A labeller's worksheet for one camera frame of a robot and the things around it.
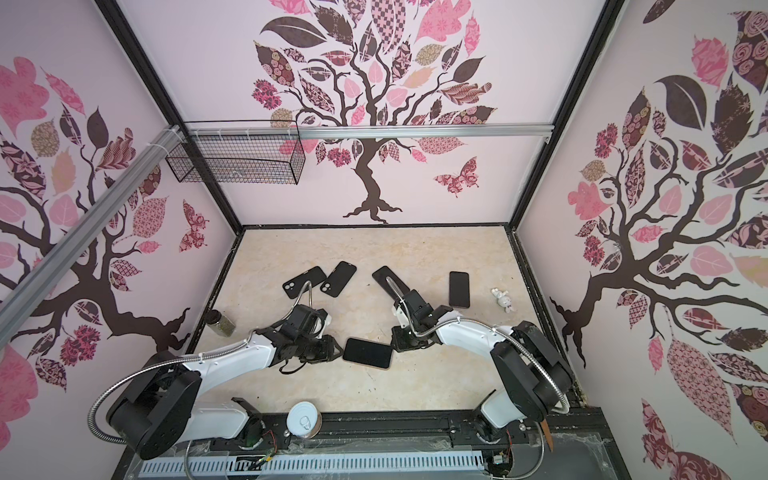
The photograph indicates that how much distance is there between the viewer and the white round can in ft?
2.33

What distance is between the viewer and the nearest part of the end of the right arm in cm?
64

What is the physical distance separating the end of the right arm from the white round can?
0.27 m
